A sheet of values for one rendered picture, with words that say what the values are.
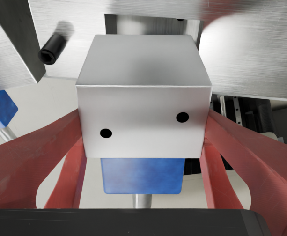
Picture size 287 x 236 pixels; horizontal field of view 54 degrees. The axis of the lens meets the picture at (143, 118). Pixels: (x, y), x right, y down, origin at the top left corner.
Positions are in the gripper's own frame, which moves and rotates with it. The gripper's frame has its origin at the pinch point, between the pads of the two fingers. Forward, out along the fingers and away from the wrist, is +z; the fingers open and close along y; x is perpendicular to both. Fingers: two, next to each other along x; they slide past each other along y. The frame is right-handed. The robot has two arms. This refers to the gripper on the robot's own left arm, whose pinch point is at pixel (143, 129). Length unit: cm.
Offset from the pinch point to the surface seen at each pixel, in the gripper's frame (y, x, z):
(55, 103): 45, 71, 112
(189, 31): -2.9, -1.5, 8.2
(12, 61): 10.5, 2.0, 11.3
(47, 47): 5.2, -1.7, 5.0
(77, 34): 3.8, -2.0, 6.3
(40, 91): 51, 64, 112
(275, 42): -7.0, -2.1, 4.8
